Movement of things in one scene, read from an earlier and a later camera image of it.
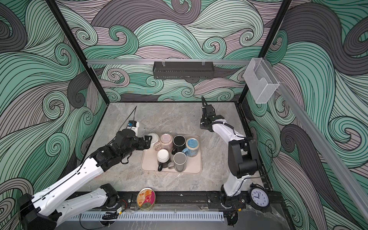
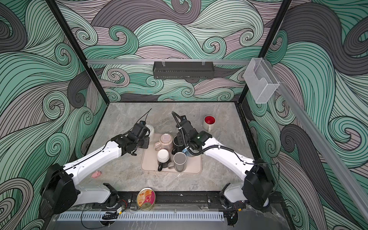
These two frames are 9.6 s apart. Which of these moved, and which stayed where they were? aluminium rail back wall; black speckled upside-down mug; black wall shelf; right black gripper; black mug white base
Moved: right black gripper
Stayed: aluminium rail back wall; black speckled upside-down mug; black wall shelf; black mug white base
